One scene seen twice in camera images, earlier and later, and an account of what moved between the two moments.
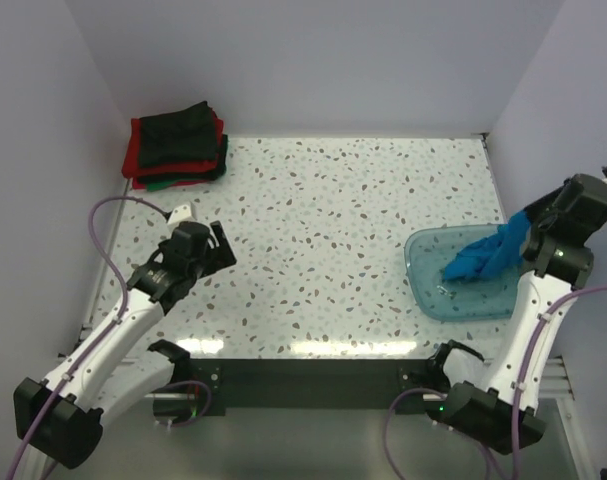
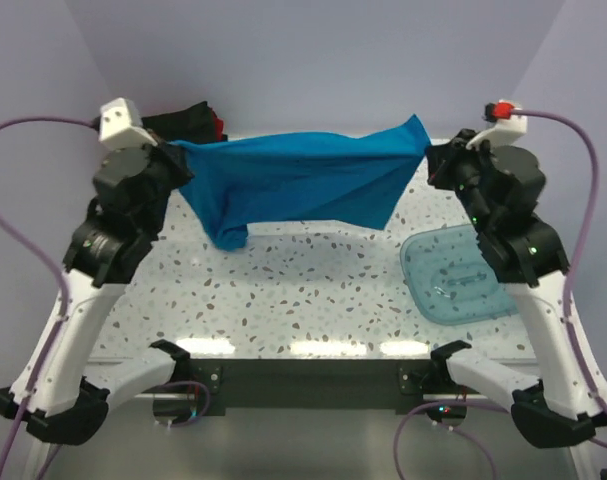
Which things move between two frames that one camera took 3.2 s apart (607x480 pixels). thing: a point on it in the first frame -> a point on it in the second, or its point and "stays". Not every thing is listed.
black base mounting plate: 402,380 stays
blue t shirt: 491,254 -> 354,176
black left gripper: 215,251 -> 168,163
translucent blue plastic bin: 428,250 stays
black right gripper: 535,239 -> 444,163
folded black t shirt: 183,136 stays
